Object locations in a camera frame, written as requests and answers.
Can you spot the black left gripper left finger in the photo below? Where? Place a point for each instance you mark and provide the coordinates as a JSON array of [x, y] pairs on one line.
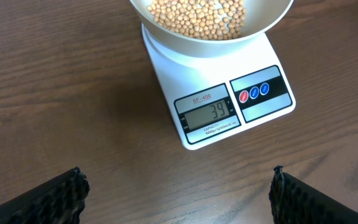
[[59, 200]]

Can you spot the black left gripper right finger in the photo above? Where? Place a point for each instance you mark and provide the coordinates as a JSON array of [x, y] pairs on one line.
[[294, 202]]

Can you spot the white ceramic bowl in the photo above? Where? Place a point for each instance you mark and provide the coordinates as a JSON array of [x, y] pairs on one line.
[[261, 15]]

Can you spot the white digital kitchen scale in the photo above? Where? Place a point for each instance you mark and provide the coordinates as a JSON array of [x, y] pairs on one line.
[[213, 98]]

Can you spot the soybeans in bowl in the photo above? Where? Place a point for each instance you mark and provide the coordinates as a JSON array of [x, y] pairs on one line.
[[200, 19]]

